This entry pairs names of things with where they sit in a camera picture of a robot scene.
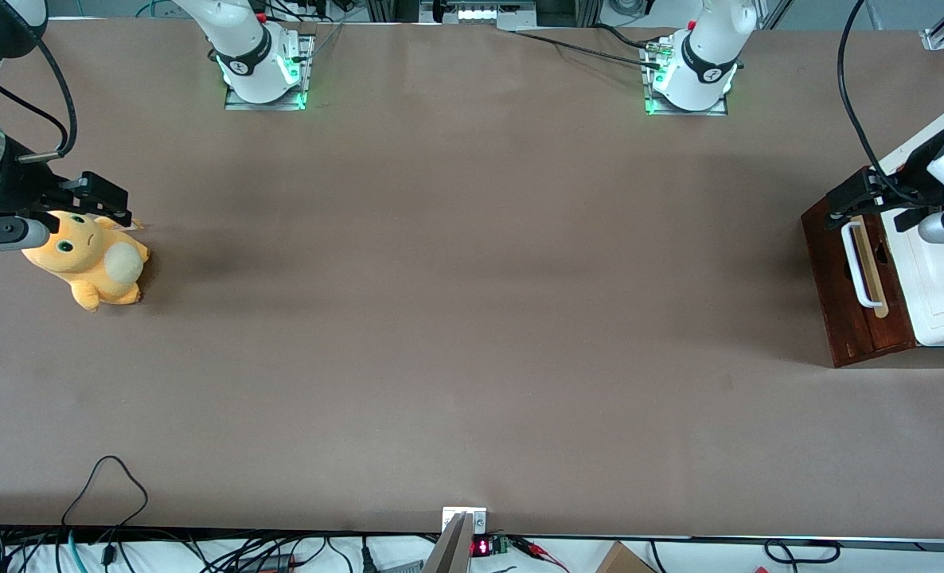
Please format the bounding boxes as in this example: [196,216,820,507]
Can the red black clip leads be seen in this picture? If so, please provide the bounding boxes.
[512,537,570,572]

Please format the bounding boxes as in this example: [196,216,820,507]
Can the white mounting bracket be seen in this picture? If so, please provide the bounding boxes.
[442,507,489,536]

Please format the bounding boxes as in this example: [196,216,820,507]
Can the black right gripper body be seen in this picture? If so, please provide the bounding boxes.
[0,137,84,225]

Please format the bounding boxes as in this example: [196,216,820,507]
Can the black power adapter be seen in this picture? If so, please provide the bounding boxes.
[237,553,298,573]

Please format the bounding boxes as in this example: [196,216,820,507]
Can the white power strip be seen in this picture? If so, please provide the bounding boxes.
[439,0,536,25]

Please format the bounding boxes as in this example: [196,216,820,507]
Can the white drawer handle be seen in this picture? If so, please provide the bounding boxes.
[841,221,884,310]

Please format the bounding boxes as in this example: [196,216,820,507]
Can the dark wooden drawer cabinet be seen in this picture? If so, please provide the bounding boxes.
[801,166,919,368]

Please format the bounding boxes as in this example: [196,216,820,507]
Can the dark wooden drawer with handle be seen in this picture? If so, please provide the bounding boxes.
[838,171,912,357]

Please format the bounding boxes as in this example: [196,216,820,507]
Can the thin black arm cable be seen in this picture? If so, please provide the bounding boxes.
[0,60,71,138]

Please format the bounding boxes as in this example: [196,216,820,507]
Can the brown cardboard box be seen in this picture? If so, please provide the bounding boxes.
[595,541,657,573]

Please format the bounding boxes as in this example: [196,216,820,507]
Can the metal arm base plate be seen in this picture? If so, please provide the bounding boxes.
[224,32,316,112]
[642,36,730,118]

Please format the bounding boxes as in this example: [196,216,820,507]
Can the thin black looped cable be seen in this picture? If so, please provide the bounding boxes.
[62,455,149,528]

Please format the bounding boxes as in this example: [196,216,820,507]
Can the grey support bar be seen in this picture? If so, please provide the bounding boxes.
[423,513,473,573]

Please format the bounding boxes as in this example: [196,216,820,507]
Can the black coiled cable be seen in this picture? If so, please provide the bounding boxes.
[763,539,841,566]

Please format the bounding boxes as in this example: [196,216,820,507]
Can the black table cable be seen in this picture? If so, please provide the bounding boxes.
[512,29,664,69]
[595,22,665,50]

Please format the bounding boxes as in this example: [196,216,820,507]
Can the white and wood handle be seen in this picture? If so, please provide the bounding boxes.
[850,213,891,319]

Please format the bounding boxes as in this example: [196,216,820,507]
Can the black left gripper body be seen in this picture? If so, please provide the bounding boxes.
[878,125,944,211]

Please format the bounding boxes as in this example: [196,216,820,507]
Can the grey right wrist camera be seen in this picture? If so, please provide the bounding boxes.
[0,215,51,257]

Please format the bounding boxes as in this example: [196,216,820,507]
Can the orange plush toy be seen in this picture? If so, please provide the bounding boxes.
[21,210,151,313]

